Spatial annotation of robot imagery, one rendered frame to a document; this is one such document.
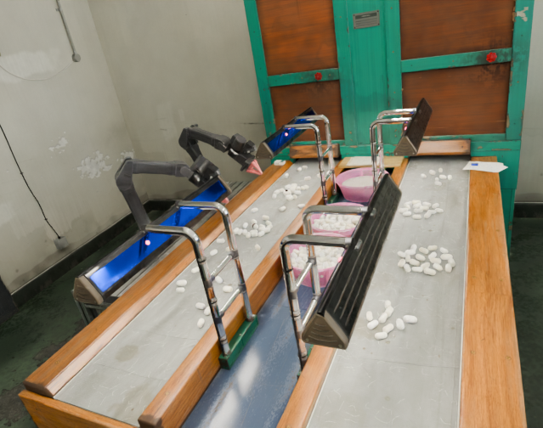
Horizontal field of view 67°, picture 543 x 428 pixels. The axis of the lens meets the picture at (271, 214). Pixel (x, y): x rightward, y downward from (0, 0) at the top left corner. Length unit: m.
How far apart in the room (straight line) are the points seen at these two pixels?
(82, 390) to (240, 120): 2.67
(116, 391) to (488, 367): 0.92
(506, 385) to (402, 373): 0.22
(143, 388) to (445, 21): 1.96
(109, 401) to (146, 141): 3.18
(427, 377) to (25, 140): 3.10
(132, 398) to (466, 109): 1.93
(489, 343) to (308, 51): 1.74
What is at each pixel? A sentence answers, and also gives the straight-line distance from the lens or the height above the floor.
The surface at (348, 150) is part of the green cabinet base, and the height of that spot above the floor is 0.81.
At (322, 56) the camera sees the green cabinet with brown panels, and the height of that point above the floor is 1.34.
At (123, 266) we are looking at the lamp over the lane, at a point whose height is 1.07.
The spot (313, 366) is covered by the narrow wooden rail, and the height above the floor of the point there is 0.76.
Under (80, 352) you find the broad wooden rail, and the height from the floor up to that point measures 0.76.
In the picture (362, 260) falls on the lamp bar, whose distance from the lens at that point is 0.86.
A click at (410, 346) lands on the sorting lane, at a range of 1.17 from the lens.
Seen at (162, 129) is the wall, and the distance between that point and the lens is 4.00.
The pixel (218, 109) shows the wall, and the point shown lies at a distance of 3.62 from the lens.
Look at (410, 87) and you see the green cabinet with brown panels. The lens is 2.31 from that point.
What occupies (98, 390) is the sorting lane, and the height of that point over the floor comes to 0.74.
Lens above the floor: 1.54
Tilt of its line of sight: 25 degrees down
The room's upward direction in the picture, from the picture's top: 10 degrees counter-clockwise
